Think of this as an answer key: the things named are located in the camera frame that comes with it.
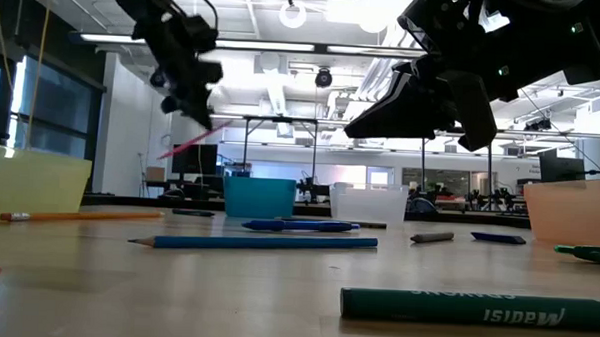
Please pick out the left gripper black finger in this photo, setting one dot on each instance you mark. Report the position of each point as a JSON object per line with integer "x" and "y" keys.
{"x": 207, "y": 105}
{"x": 193, "y": 107}

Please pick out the black gantry frame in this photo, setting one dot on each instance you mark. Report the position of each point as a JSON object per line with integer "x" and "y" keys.
{"x": 422, "y": 163}
{"x": 281, "y": 120}

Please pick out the green crayon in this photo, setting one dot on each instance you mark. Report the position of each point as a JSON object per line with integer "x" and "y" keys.
{"x": 475, "y": 310}

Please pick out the blue eraser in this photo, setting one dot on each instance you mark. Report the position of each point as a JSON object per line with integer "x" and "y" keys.
{"x": 497, "y": 238}

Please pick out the small grey pen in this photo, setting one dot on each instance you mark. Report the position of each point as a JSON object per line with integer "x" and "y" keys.
{"x": 193, "y": 213}

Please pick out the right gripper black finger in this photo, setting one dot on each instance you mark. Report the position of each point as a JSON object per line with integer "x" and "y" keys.
{"x": 472, "y": 114}
{"x": 407, "y": 112}

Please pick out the black ceiling camera cluster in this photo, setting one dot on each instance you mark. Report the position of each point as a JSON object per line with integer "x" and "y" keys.
{"x": 539, "y": 125}

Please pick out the grey crayon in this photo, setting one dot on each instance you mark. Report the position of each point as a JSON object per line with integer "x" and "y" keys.
{"x": 432, "y": 237}

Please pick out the clear plastic bin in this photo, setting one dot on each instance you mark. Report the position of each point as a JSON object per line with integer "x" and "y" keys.
{"x": 369, "y": 206}

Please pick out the grey office chair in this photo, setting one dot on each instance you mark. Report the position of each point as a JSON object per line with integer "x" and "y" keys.
{"x": 421, "y": 205}

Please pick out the brown cardboard box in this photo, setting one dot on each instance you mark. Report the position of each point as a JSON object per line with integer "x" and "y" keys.
{"x": 155, "y": 174}

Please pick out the blue pen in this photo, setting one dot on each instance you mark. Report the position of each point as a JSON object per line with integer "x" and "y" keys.
{"x": 298, "y": 225}

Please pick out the black hanging camera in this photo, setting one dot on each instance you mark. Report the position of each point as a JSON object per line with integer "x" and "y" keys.
{"x": 158, "y": 78}
{"x": 323, "y": 78}

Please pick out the blue pencil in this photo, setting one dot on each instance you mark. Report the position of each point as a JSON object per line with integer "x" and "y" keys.
{"x": 257, "y": 242}

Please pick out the green pen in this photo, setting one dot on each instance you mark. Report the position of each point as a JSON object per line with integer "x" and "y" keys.
{"x": 592, "y": 255}

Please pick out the silver ventilation ducts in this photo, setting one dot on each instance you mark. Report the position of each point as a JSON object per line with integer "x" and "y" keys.
{"x": 383, "y": 81}

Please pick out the orange pencil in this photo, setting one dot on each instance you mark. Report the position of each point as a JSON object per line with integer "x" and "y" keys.
{"x": 78, "y": 216}

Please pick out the yellow plastic bin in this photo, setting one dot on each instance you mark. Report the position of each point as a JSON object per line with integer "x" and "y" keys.
{"x": 34, "y": 189}

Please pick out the black robot station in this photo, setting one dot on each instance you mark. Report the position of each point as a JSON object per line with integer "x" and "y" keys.
{"x": 309, "y": 186}
{"x": 499, "y": 198}

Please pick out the black aluminium table frame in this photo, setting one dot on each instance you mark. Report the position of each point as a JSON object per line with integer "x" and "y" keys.
{"x": 129, "y": 201}

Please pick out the teal plastic bin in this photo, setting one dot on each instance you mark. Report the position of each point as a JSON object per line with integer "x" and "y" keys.
{"x": 259, "y": 199}

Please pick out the orange plastic bin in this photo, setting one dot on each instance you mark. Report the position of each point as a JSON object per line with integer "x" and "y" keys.
{"x": 573, "y": 213}

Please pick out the pink pencil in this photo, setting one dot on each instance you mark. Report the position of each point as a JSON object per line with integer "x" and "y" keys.
{"x": 191, "y": 142}

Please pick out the long LED light bar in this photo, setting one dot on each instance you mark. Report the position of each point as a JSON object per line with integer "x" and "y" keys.
{"x": 109, "y": 39}

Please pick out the black computer monitor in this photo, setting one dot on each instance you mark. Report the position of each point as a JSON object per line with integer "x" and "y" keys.
{"x": 195, "y": 160}
{"x": 560, "y": 170}

